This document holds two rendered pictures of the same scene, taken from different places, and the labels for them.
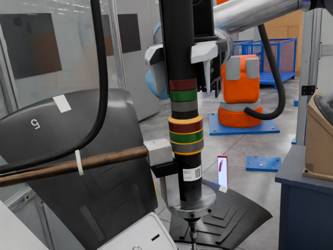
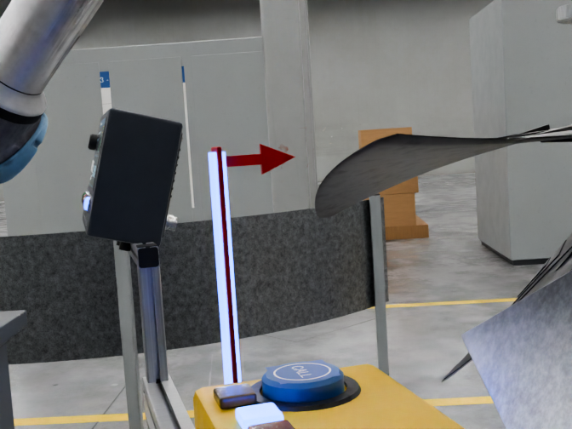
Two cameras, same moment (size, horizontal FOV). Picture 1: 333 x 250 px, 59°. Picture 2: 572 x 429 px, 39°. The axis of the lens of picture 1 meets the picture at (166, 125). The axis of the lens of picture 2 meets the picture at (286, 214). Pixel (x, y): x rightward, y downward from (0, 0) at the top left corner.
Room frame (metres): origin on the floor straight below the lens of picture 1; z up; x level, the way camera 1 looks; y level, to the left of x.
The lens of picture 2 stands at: (0.99, 0.41, 1.20)
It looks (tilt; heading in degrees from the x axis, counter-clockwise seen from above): 5 degrees down; 236
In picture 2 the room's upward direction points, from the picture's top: 4 degrees counter-clockwise
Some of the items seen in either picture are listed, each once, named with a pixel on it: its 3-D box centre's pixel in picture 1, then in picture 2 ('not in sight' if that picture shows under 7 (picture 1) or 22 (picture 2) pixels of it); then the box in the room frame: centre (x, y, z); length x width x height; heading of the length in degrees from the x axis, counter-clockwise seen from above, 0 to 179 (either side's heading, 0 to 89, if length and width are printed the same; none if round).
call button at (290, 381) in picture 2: not in sight; (303, 385); (0.77, 0.10, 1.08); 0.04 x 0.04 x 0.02
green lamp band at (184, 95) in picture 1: (183, 93); not in sight; (0.35, -0.02, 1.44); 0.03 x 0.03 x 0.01
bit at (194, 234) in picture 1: (193, 237); not in sight; (0.35, -0.02, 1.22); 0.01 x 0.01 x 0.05
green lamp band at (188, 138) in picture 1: (186, 132); not in sight; (0.35, -0.02, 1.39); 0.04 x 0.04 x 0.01
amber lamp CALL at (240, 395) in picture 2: not in sight; (234, 396); (0.81, 0.09, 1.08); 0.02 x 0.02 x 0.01; 71
